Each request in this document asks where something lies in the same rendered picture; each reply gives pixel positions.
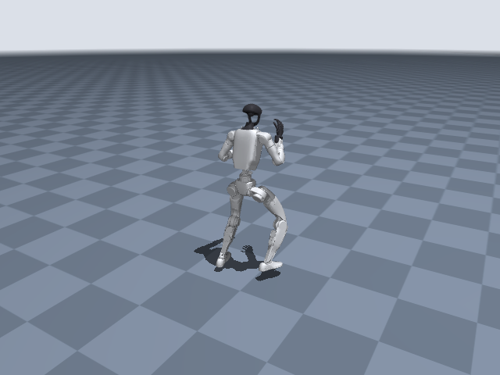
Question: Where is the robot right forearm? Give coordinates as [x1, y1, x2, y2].
[273, 138, 285, 163]

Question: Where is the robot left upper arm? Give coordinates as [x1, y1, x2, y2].
[218, 130, 235, 162]

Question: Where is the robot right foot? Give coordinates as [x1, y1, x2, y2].
[259, 261, 283, 272]

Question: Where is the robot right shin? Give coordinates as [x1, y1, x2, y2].
[264, 220, 288, 264]

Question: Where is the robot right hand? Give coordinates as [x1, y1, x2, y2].
[273, 119, 284, 143]

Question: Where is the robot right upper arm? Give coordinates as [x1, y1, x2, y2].
[256, 132, 283, 166]

